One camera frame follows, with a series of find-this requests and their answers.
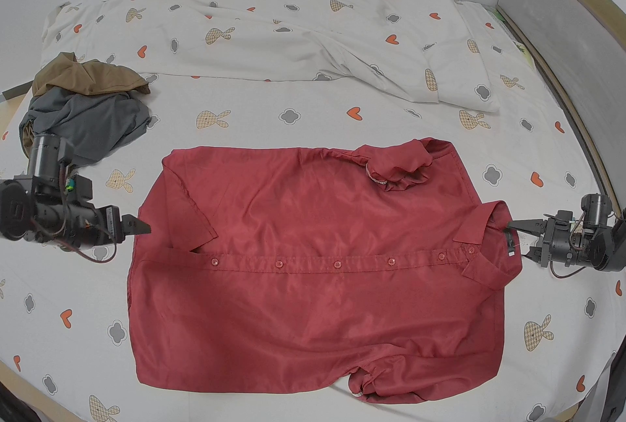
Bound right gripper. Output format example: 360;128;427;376
506;218;589;269

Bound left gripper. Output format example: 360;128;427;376
39;202;151;251

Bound red shirt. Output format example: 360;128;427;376
126;137;523;406

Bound bed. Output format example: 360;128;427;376
0;0;626;422

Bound grey garment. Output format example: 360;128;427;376
20;85;151;165

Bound brown garment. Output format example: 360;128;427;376
20;51;151;154

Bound white printed pillow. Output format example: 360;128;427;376
425;0;500;114

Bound white printed quilt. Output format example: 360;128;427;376
41;0;463;104

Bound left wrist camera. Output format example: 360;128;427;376
64;176;96;211

